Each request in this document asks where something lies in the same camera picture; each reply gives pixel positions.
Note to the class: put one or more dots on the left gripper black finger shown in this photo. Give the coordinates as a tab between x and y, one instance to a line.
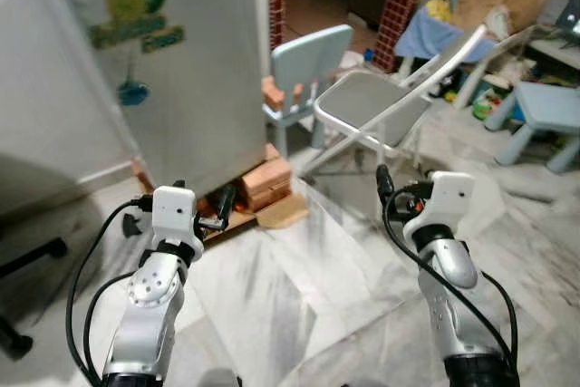
227	203

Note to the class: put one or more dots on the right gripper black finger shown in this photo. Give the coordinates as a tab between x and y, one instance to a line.
384	183

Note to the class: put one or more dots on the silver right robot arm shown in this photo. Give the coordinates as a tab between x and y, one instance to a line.
453	314

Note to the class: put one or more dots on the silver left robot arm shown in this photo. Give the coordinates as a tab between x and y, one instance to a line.
149	314

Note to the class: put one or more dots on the grey fridge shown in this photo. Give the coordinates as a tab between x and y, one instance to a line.
208	70

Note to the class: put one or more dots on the small blue fridge magnet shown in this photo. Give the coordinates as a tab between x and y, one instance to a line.
134	94

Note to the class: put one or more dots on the green yellow fridge sticker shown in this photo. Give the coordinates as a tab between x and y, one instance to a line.
136	6

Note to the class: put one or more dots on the reddish brown wooden plank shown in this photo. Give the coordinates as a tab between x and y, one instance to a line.
237	221

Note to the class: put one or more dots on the light wooden board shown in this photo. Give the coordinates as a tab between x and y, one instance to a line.
285	213

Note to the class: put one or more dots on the grey white folding chair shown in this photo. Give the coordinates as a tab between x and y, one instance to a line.
362	101

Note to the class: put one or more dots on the small orange brick pile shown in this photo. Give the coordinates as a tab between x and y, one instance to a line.
275	95

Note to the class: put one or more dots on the green round container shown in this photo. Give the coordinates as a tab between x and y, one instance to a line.
489	106

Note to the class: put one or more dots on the light blue child chair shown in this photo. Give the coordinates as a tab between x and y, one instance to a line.
313	56

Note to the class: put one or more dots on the blue cloth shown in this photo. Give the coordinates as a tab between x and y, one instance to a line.
426	35

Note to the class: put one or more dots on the light blue plastic stool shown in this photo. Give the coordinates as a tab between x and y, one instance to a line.
548	106

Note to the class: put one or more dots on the black office chair base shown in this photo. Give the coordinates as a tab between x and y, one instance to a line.
36	256

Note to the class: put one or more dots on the wide red tiled pillar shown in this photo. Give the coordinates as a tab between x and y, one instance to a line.
403	6

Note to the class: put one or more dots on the dark laptop screen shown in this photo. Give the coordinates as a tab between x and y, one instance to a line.
571	15

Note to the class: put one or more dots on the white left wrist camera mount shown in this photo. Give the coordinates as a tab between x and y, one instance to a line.
174	213

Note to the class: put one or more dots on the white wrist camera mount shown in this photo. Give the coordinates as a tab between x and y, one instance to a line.
451	201
174	213

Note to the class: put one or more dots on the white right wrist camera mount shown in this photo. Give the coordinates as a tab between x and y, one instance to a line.
451	201

